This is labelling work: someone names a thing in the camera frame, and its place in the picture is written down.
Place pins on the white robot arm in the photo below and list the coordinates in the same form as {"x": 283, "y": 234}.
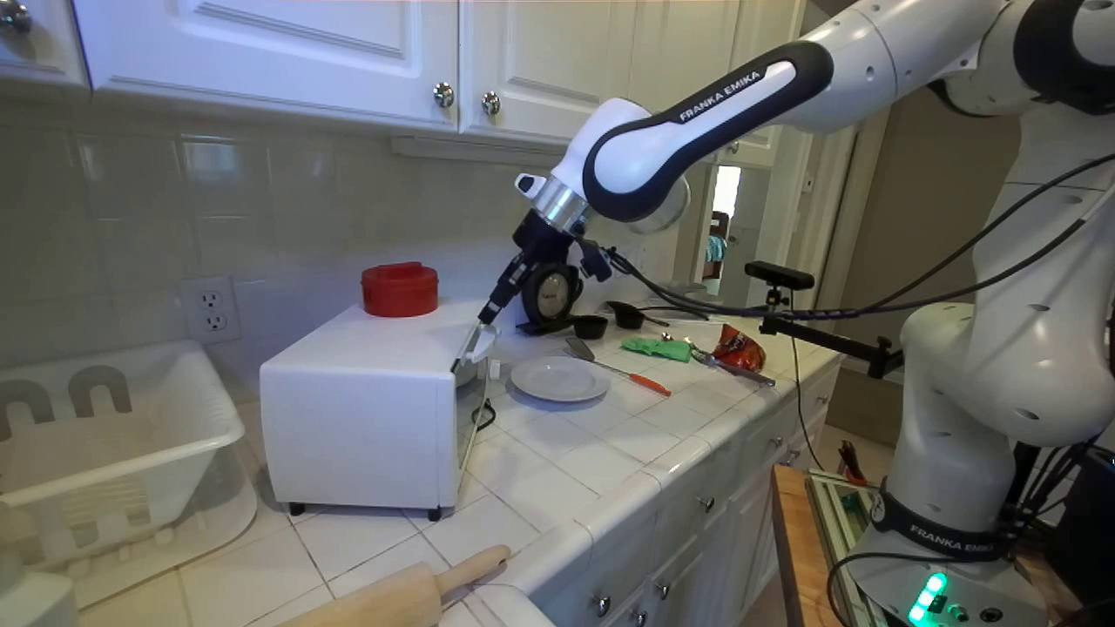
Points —
{"x": 1005, "y": 326}

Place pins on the red crumpled bag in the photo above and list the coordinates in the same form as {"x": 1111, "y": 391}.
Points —
{"x": 740, "y": 354}

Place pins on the white round plate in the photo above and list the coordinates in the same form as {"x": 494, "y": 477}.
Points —
{"x": 559, "y": 382}

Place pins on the white lower cabinet drawers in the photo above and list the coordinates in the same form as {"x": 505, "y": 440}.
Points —
{"x": 700, "y": 547}

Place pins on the black camera on stand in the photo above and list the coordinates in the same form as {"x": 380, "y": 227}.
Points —
{"x": 778, "y": 313}

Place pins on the white dish rack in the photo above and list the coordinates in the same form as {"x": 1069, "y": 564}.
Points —
{"x": 110, "y": 447}

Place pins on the white toaster oven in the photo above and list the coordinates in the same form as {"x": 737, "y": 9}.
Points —
{"x": 376, "y": 413}

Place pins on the white upper cabinets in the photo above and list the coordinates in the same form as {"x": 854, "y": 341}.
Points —
{"x": 481, "y": 67}

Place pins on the red round container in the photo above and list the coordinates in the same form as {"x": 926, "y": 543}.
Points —
{"x": 398, "y": 289}

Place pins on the black ladle pan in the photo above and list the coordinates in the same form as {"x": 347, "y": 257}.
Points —
{"x": 632, "y": 317}

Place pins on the wooden rolling pin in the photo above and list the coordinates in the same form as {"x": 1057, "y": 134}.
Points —
{"x": 413, "y": 596}

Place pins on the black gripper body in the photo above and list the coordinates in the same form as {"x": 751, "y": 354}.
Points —
{"x": 542, "y": 246}

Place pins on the white wall outlet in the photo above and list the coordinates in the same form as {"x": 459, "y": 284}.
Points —
{"x": 211, "y": 306}

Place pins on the green utensil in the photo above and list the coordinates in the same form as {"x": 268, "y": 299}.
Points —
{"x": 659, "y": 350}

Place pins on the small black bowl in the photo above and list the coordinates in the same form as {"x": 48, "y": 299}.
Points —
{"x": 592, "y": 326}

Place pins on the orange handled metal spatula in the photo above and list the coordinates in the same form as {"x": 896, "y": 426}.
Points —
{"x": 581, "y": 350}

